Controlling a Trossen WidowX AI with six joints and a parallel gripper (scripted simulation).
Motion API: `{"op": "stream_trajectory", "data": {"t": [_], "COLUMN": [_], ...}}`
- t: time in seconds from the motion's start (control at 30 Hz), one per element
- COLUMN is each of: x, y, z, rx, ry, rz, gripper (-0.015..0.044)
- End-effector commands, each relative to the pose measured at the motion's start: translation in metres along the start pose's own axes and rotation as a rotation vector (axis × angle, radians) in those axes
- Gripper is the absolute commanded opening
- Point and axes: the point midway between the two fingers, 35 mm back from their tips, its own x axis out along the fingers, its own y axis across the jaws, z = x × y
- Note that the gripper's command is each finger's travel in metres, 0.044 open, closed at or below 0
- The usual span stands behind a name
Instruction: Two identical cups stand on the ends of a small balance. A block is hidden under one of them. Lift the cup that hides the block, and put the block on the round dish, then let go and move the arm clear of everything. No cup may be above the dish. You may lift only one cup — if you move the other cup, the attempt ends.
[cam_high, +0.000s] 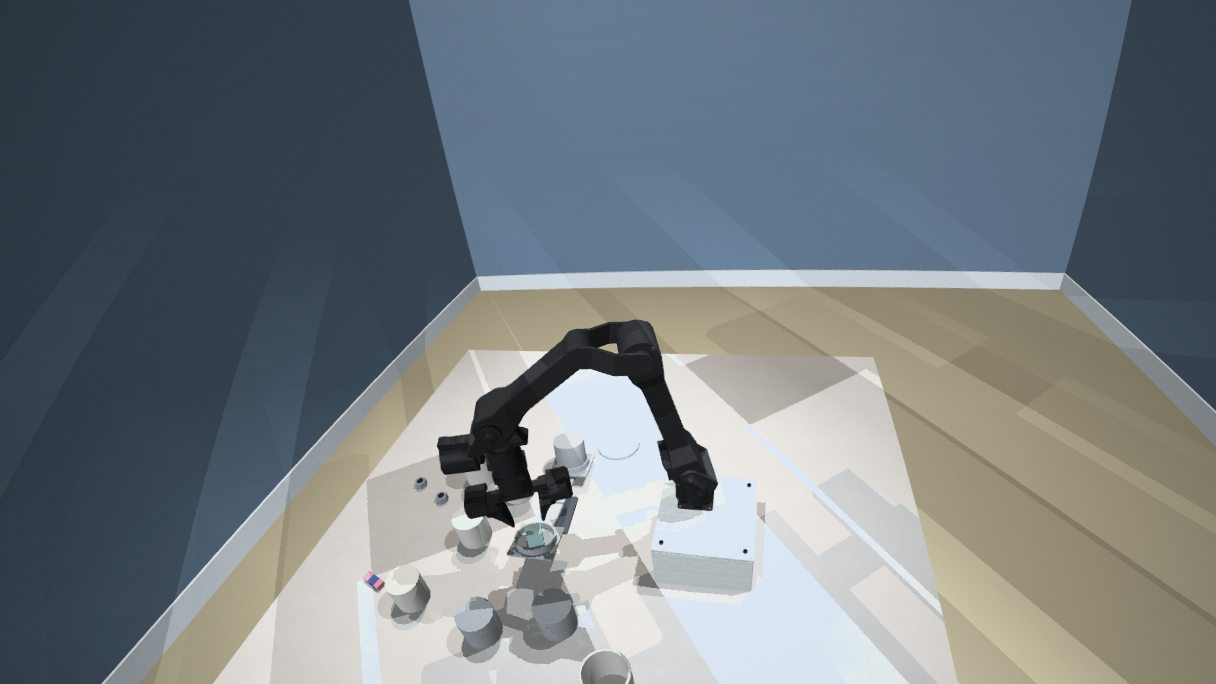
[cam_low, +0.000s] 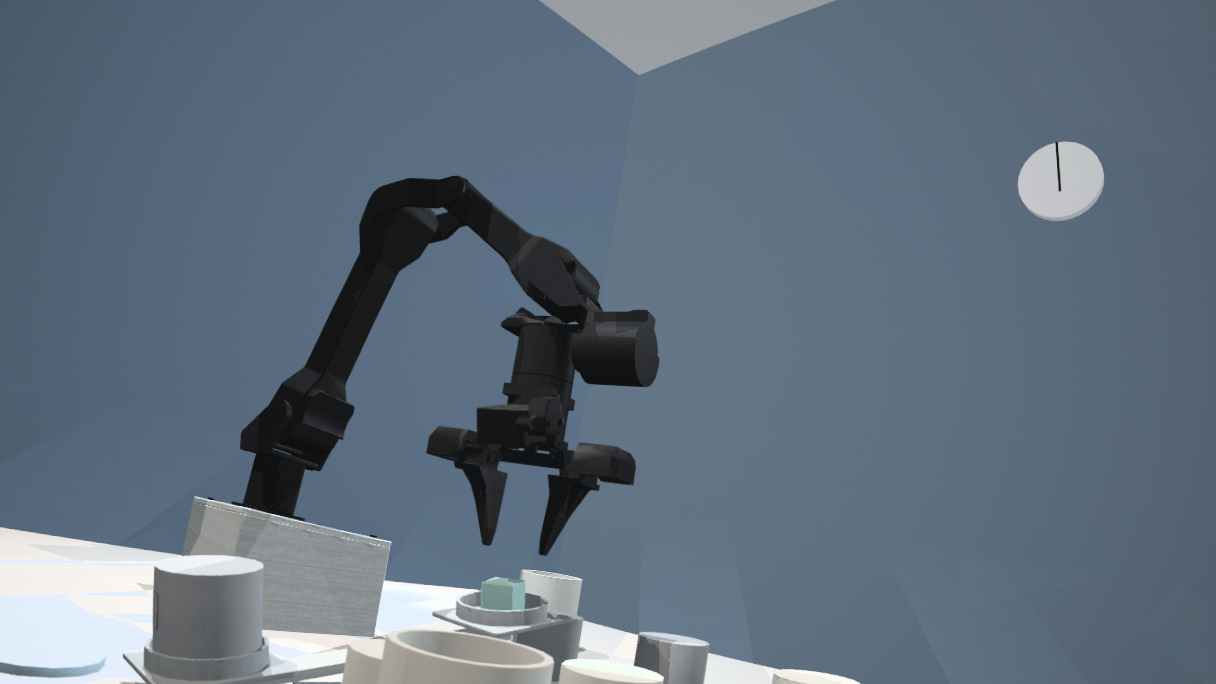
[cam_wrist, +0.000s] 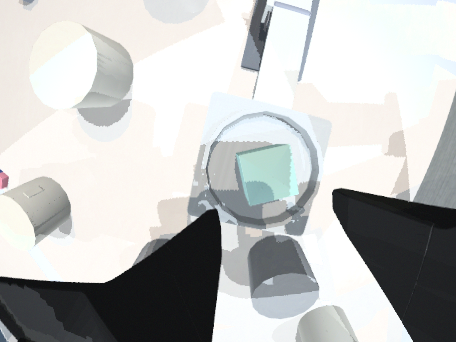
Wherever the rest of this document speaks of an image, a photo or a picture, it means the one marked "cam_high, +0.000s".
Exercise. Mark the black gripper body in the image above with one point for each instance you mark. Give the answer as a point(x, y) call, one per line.
point(554, 484)

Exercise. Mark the pale teal cube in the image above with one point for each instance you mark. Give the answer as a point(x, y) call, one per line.
point(534, 535)

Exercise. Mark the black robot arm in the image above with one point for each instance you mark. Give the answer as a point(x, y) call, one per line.
point(496, 436)

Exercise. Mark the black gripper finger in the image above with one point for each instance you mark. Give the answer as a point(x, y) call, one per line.
point(544, 505)
point(503, 515)

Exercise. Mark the pink and blue eraser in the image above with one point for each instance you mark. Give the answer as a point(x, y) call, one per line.
point(374, 581)

